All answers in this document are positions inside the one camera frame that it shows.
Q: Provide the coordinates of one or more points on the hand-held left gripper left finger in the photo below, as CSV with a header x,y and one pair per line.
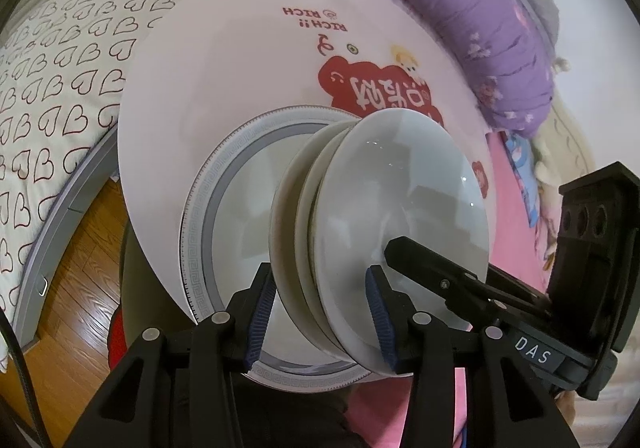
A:
x,y
261,323

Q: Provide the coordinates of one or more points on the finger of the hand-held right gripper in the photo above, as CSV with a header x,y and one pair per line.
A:
x,y
430,270

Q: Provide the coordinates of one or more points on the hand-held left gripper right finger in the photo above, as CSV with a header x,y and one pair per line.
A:
x,y
379,323

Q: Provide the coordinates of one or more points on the shallow white bowl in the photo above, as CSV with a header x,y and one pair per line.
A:
x,y
400,188

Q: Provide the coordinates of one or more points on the large white bowl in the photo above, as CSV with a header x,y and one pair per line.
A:
x,y
284,238

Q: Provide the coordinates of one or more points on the white bowl with grey band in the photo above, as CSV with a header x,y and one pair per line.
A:
x,y
306,238

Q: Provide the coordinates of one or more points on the white plate with grey rim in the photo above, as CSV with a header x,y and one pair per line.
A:
x,y
235,208

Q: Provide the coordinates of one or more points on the pink bed blanket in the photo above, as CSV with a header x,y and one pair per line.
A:
x,y
505,238

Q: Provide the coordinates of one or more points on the person's dark trousers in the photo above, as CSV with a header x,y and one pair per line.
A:
x,y
300,408

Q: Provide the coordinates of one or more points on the blue floral pillow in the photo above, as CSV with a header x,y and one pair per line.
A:
x,y
520,168

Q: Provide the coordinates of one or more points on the cream bed headboard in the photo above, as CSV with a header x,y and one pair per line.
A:
x,y
570,138

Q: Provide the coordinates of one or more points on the red cloth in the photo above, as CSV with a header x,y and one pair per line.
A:
x,y
117,338

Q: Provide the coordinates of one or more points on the grey bed base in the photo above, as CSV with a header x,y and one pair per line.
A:
x,y
60,238

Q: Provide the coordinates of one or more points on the purple floral quilt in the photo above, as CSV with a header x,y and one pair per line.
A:
x,y
450,3

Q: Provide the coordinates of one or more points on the round pink printed table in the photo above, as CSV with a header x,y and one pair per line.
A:
x,y
225,53

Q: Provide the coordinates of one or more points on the heart print bed sheet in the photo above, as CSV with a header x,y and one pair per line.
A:
x,y
75,53

